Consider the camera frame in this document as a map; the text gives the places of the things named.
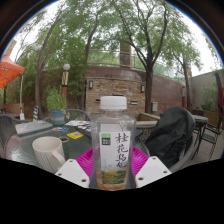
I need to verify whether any yellow square card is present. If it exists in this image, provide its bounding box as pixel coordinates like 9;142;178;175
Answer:
66;131;85;140

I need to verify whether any clear white-capped drink bottle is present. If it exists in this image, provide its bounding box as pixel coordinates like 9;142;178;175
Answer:
90;95;137;191

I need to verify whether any silver laptop with stickers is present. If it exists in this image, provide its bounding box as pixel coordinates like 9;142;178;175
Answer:
14;119;54;136

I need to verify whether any black backpack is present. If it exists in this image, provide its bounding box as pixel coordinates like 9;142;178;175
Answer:
143;105;197;169

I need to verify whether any white ribbed mug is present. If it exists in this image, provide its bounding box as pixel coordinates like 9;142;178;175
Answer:
31;135;67;174

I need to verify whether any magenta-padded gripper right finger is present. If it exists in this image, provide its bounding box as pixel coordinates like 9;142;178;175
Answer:
129;146;173;188

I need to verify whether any leaning pale-trunked tree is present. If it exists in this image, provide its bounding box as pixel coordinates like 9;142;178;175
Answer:
33;0;101;119

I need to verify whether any orange canopy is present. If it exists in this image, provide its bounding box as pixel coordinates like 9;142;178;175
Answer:
0;54;26;89

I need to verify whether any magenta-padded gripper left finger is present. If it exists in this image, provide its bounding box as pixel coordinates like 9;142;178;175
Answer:
54;147;98;189

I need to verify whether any closed maroon umbrella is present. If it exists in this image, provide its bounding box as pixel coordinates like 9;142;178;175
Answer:
214;71;224;116

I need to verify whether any dark round patio table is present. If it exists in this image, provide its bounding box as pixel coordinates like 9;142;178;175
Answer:
191;114;210;126

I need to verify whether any grey chair holding backpack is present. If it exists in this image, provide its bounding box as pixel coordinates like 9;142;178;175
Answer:
134;118;202;173

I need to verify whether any blue yellow striped cone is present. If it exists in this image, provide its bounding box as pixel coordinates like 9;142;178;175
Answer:
32;105;40;123

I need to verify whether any potted green plant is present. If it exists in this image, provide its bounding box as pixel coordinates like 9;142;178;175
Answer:
44;85;70;127

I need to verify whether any brown globe-topped lamp post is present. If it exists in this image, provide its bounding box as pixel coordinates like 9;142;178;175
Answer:
60;63;72;101

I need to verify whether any black metal folding chair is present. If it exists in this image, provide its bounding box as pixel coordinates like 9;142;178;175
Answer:
191;121;223;160

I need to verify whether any dark forked tree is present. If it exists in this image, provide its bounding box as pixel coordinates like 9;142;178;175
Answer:
109;0;205;114

